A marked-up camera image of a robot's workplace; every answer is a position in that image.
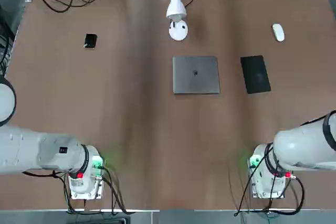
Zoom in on white desk lamp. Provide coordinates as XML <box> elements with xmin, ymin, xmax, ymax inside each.
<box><xmin>166</xmin><ymin>0</ymin><xmax>189</xmax><ymax>42</ymax></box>

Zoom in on small black box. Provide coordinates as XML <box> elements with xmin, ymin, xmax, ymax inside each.
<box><xmin>83</xmin><ymin>33</ymin><xmax>98</xmax><ymax>50</ymax></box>

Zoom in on white computer mouse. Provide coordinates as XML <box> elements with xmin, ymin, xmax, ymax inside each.
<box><xmin>271</xmin><ymin>23</ymin><xmax>286</xmax><ymax>42</ymax></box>

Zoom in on grey closed laptop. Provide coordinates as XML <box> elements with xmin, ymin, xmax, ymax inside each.
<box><xmin>172</xmin><ymin>56</ymin><xmax>221</xmax><ymax>95</ymax></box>

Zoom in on black mouse pad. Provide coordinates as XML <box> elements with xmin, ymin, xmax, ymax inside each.
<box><xmin>240</xmin><ymin>55</ymin><xmax>271</xmax><ymax>94</ymax></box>

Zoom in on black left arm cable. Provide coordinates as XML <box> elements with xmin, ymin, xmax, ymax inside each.
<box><xmin>22</xmin><ymin>166</ymin><xmax>135</xmax><ymax>215</ymax></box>

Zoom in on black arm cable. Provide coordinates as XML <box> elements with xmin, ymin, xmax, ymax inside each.
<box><xmin>235</xmin><ymin>142</ymin><xmax>306</xmax><ymax>216</ymax></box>
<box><xmin>22</xmin><ymin>166</ymin><xmax>135</xmax><ymax>215</ymax></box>

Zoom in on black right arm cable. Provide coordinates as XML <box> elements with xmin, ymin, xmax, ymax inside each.
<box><xmin>235</xmin><ymin>142</ymin><xmax>306</xmax><ymax>216</ymax></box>

